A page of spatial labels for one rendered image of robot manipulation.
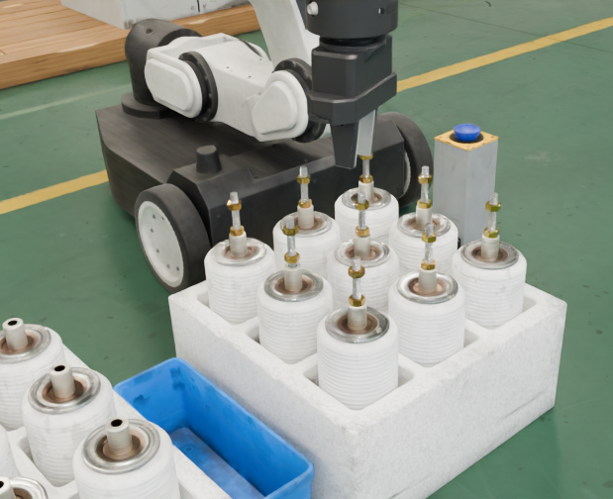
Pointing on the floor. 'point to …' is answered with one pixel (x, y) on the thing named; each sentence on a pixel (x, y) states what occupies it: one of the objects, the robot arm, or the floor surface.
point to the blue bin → (218, 433)
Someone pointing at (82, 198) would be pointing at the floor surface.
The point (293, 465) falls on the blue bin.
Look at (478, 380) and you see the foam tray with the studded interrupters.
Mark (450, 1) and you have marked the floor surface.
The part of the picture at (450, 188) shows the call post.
